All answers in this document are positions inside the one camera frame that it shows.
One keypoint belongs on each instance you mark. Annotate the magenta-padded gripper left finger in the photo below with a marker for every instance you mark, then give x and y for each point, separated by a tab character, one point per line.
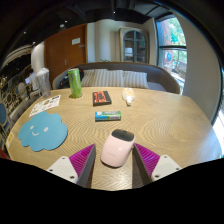
81	160

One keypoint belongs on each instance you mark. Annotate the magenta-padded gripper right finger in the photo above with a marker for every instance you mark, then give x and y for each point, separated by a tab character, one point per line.
148	160

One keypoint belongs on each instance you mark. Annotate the pink computer mouse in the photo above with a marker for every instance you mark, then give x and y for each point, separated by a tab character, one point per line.
116	150

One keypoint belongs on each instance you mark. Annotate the blue cloud-shaped mouse pad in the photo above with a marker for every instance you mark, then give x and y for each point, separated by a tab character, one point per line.
41	131

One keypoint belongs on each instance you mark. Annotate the small green and blue box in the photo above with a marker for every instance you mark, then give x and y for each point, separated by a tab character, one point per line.
107	115

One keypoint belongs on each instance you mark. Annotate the black and red box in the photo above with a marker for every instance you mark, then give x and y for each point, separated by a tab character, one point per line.
101	98

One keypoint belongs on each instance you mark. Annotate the white sticker sheet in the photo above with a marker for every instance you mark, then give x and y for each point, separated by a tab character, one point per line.
45	105

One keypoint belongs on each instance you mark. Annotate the white squeeze tube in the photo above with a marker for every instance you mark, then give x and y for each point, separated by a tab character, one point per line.
128	95

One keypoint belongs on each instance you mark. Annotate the green drink can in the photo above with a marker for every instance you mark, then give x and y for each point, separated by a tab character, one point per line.
75	83

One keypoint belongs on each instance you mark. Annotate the grey tufted chair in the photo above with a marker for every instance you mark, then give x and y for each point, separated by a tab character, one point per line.
21	110

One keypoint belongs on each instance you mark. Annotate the black bag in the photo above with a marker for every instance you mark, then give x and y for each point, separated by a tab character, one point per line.
64	81

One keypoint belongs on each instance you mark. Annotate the striped sofa cushion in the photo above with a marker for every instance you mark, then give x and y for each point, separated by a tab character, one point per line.
136	80
110	78
87	78

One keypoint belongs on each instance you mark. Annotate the brown curved sofa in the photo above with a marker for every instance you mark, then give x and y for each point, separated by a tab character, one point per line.
160	78

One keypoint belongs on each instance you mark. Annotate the clear plastic shaker bottle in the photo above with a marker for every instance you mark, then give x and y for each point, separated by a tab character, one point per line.
43	83

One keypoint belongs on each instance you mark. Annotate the person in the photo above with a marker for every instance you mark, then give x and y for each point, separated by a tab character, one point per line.
31	79

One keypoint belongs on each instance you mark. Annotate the brown wooden door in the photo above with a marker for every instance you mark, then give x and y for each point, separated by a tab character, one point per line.
61	53

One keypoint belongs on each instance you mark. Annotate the glass-door cabinet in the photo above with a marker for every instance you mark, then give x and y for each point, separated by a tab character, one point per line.
134	46

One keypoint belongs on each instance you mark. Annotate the black-framed window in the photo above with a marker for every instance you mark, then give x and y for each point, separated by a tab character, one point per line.
173	46

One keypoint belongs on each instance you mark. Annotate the white door sign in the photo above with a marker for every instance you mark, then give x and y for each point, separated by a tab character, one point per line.
76	41

